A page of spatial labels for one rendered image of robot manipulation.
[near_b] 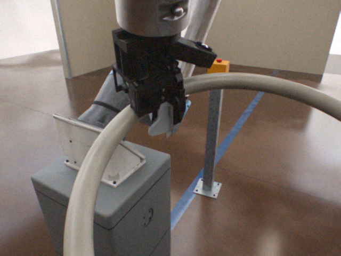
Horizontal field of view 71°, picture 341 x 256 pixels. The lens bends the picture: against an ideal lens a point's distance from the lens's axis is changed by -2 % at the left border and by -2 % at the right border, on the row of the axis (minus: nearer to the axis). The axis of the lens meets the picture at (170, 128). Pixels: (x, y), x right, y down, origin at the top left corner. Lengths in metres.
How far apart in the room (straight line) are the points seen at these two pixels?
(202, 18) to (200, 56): 0.49
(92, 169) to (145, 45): 0.16
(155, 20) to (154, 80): 0.09
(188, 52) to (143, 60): 0.07
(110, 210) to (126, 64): 0.56
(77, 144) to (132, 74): 0.62
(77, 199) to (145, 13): 0.22
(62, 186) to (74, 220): 0.67
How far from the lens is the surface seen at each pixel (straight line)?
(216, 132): 1.82
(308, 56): 6.55
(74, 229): 0.29
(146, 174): 0.94
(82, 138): 0.89
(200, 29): 0.86
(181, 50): 0.35
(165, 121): 0.41
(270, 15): 6.54
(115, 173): 0.87
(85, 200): 0.30
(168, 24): 0.29
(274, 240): 1.93
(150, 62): 0.34
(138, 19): 0.29
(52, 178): 1.01
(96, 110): 0.89
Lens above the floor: 1.42
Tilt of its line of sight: 27 degrees down
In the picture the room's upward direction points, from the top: straight up
